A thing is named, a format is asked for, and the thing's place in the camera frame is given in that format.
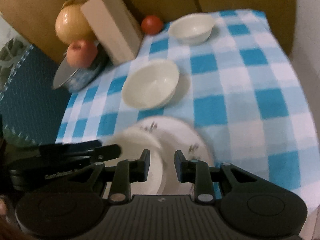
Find cream bowl front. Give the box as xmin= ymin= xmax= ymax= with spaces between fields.
xmin=103 ymin=127 xmax=165 ymax=195

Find cream bowl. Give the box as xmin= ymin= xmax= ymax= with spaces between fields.
xmin=168 ymin=13 xmax=215 ymax=46
xmin=121 ymin=59 xmax=180 ymax=110
xmin=103 ymin=127 xmax=165 ymax=195

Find cream plate colourful floral rim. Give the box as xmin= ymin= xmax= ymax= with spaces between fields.
xmin=134 ymin=115 xmax=214 ymax=195

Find teal foam mat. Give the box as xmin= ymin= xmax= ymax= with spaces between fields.
xmin=1 ymin=45 xmax=71 ymax=146

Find blue white checkered tablecloth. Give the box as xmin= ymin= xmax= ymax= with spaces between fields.
xmin=56 ymin=10 xmax=319 ymax=210

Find steel pot with lid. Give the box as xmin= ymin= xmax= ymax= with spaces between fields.
xmin=52 ymin=44 xmax=110 ymax=93

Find red apple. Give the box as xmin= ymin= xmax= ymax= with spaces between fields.
xmin=66 ymin=40 xmax=98 ymax=68

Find wooden knife block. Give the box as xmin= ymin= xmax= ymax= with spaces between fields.
xmin=80 ymin=0 xmax=144 ymax=65

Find yellow pomelo in net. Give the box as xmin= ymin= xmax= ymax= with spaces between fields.
xmin=55 ymin=0 xmax=97 ymax=45

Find red tomato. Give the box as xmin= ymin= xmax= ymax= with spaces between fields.
xmin=140 ymin=15 xmax=164 ymax=35

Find wooden cabinet doors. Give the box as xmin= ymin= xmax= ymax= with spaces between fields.
xmin=1 ymin=0 xmax=296 ymax=62

